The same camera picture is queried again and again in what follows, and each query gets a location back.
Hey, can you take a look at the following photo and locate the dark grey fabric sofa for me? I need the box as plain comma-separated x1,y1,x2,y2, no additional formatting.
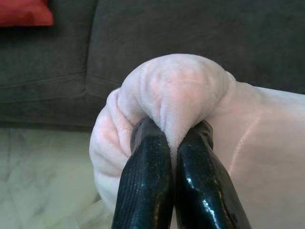
0,0,305,132

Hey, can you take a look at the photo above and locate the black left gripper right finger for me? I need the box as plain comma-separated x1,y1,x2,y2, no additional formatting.
174,120,254,229

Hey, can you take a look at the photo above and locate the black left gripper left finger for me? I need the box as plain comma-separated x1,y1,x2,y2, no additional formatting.
112,118,175,229

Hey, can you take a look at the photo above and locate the pale pink plush pillow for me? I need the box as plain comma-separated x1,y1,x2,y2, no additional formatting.
90,52,305,229

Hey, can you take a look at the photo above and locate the red pillow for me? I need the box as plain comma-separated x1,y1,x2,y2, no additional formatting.
0,0,54,27

